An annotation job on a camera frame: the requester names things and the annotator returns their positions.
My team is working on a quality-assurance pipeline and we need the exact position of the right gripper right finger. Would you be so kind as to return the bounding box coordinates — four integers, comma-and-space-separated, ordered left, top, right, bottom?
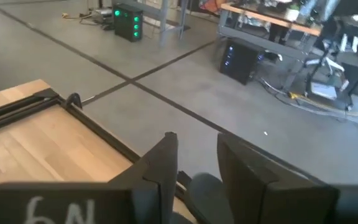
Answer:
217, 133, 341, 224

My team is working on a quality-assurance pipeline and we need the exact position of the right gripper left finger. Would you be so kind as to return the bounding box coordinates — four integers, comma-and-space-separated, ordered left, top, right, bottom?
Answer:
108, 131, 179, 224

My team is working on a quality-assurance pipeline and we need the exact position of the black rubber slide sandal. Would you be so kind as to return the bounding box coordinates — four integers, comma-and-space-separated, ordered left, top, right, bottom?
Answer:
172, 172, 236, 224

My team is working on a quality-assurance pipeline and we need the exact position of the black tower with blue lights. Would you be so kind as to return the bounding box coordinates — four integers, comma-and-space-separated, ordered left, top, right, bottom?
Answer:
218, 39, 263, 86

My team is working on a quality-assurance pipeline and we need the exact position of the white office chair base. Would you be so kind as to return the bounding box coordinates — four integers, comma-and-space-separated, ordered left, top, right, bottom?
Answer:
303, 30, 352, 94

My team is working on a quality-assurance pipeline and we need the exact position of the black tower with green lights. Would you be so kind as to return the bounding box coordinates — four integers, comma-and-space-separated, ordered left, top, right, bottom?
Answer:
112, 2, 145, 44

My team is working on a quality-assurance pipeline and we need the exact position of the grey desk with wooden top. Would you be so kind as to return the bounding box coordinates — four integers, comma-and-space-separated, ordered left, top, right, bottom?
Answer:
216, 2, 323, 91

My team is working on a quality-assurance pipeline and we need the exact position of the small white potted plant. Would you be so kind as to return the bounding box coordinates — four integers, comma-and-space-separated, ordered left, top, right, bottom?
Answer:
283, 2, 301, 22

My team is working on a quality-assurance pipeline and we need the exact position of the yellow floor cable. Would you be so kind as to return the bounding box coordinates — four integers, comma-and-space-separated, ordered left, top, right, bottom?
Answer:
288, 91, 358, 155

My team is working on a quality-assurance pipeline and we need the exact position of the black frame hook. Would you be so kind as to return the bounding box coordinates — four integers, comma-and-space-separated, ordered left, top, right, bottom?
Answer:
65, 92, 84, 110

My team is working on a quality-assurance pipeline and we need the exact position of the black aluminium table frame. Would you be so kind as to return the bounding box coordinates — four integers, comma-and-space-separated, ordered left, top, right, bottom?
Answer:
0, 88, 143, 165

